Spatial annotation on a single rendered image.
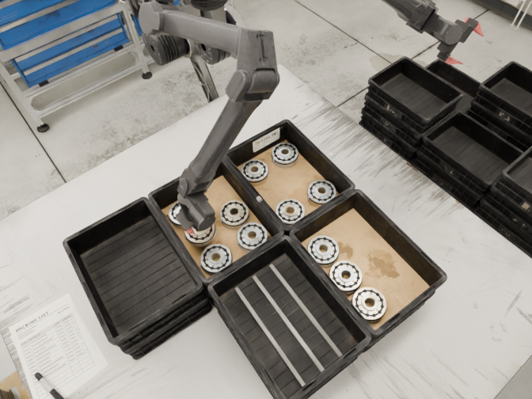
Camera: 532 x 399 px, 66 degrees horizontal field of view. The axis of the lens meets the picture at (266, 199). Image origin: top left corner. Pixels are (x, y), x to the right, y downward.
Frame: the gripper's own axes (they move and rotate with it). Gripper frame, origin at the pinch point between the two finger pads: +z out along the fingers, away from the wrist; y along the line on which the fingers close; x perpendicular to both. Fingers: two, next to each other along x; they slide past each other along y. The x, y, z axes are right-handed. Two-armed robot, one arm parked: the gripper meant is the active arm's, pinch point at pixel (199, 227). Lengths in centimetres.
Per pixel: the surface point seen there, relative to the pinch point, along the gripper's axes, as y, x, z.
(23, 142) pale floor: -54, 178, 93
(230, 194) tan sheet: 17.2, 9.3, 7.8
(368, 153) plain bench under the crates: 79, 0, 22
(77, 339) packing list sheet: -52, -2, 19
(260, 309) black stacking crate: 1.6, -32.4, 6.6
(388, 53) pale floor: 207, 98, 98
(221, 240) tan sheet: 4.5, -4.8, 7.2
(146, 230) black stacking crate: -15.0, 13.9, 7.3
